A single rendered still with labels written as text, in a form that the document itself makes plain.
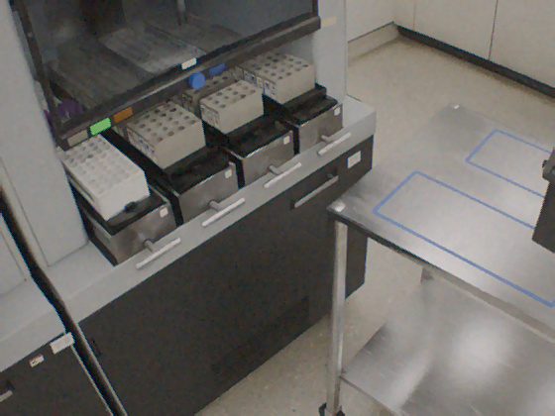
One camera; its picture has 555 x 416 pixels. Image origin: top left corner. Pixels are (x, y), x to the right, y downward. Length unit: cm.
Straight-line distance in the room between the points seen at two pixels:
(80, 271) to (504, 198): 78
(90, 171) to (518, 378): 108
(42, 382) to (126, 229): 36
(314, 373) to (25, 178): 108
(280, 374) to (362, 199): 86
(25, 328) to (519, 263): 84
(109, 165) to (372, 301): 109
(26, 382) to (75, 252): 27
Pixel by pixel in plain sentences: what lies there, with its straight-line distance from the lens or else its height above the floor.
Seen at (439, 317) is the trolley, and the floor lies 28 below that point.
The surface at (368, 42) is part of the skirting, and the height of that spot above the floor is 4.
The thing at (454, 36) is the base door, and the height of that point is 15.
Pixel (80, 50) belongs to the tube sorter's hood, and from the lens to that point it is 94.
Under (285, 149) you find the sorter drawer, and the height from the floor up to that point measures 77.
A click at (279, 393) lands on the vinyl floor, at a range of 171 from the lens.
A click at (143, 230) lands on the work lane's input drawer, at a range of 106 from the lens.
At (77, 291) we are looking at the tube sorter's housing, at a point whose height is 73.
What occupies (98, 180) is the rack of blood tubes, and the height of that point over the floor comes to 86.
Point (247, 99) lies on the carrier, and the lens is 118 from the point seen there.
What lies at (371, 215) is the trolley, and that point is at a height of 82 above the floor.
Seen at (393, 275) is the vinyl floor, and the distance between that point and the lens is 198.
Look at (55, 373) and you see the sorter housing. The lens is 117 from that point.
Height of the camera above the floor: 148
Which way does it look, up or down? 42 degrees down
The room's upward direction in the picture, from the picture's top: 5 degrees counter-clockwise
